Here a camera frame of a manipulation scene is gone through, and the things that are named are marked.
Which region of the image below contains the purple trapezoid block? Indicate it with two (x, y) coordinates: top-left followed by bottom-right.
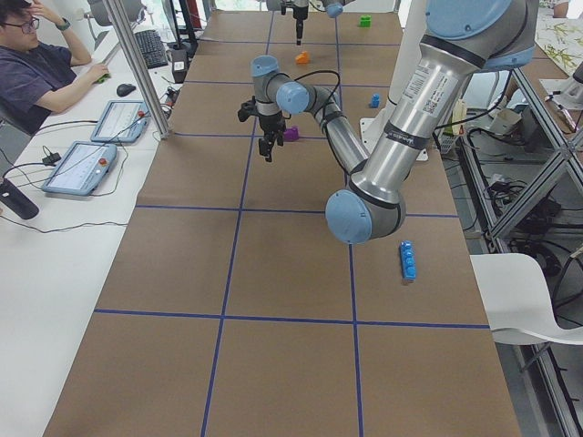
(283, 126), (300, 142)

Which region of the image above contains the orange trapezoid block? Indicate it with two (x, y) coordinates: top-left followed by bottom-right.
(295, 51), (311, 65)

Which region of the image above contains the green double block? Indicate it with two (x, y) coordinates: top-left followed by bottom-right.
(358, 15), (372, 28)

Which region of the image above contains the small blue block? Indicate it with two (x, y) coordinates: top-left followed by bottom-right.
(369, 93), (381, 108)

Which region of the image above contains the far teach pendant tablet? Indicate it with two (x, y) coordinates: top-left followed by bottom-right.
(90, 100), (149, 144)

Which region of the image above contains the teach pendant tablet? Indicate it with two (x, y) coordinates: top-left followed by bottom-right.
(90, 100), (149, 144)
(41, 141), (118, 196)

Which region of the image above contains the black keyboard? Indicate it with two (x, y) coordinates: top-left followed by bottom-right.
(134, 29), (168, 69)

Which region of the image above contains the black computer mouse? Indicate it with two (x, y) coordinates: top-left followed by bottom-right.
(116, 83), (137, 97)

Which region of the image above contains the long blue block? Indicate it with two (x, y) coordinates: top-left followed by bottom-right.
(399, 240), (417, 281)

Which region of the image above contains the near teach pendant tablet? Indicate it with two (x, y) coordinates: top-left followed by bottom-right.
(41, 141), (118, 196)

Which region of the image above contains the small black adapter box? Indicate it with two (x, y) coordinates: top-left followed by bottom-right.
(42, 152), (61, 167)

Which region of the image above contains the seated person in dark shirt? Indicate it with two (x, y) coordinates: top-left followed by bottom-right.
(1, 1), (109, 135)

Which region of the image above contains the white plastic chair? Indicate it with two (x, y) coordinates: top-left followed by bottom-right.
(470, 253), (582, 346)

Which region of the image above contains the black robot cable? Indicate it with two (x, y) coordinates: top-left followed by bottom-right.
(291, 68), (347, 133)

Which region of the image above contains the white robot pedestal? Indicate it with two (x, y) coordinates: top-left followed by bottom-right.
(361, 0), (426, 153)

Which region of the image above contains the aluminium frame post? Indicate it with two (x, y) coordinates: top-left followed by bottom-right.
(103, 0), (169, 139)

